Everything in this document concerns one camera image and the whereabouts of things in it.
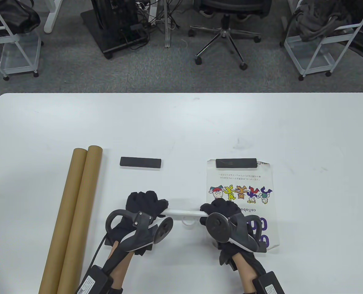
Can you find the person's left hand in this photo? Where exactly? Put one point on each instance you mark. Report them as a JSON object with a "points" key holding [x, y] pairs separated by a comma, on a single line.
{"points": [[144, 203]]}

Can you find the person's right hand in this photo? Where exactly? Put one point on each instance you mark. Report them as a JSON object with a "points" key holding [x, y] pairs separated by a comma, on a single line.
{"points": [[223, 208]]}

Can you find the grey hand controller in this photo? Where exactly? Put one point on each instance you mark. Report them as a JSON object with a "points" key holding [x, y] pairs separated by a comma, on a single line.
{"points": [[138, 235], [218, 228]]}

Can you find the white plastic tube cap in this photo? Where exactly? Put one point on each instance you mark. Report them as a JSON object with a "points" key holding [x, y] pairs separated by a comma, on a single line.
{"points": [[187, 223]]}

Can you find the white cartoon figures poster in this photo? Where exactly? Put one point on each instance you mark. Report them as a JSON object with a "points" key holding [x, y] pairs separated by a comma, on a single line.
{"points": [[246, 177]]}

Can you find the colourful cartoon faces poster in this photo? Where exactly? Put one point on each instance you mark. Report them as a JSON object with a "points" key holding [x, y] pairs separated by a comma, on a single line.
{"points": [[184, 212]]}

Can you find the brown cardboard mailing tube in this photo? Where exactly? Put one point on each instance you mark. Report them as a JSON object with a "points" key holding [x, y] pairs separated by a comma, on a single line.
{"points": [[86, 190], [68, 190]]}

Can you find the person's right forearm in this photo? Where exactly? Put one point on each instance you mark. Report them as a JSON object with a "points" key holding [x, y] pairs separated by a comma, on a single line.
{"points": [[246, 272]]}

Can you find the white desk leg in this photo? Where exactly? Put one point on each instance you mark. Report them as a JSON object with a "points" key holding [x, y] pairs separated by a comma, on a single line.
{"points": [[168, 36], [51, 21]]}

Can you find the white wheeled cart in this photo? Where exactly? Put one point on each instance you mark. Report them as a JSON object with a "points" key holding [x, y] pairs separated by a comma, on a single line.
{"points": [[310, 58], [19, 58]]}

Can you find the black wheeled equipment stand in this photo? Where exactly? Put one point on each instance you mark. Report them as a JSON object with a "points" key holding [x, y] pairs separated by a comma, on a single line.
{"points": [[108, 33]]}

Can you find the black office chair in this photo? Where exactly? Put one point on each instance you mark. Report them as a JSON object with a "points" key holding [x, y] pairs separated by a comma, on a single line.
{"points": [[224, 29]]}

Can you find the grey backpack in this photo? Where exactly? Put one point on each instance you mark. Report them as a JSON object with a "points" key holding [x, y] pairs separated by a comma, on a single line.
{"points": [[319, 18]]}

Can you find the black bag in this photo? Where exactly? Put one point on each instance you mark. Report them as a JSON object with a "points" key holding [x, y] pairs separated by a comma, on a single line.
{"points": [[9, 18]]}

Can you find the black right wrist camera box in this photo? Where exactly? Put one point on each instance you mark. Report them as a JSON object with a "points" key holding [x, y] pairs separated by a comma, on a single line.
{"points": [[269, 283]]}

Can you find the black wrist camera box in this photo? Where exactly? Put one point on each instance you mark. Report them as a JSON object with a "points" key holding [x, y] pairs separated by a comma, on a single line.
{"points": [[92, 281], [269, 283]]}

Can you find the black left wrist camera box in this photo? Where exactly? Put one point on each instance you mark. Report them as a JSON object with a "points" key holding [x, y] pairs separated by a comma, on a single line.
{"points": [[92, 281]]}

